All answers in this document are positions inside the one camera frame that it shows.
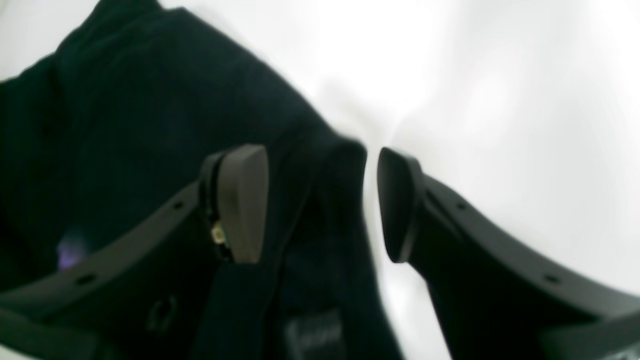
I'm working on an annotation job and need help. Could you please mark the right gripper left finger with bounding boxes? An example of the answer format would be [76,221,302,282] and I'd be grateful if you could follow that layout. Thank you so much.
[0,144,269,360]

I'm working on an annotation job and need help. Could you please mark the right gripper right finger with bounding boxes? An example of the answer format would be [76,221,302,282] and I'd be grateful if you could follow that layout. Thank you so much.
[377,147,640,360]

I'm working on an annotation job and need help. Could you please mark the black graphic T-shirt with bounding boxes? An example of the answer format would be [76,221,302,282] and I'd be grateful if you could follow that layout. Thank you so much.
[1,0,402,360]

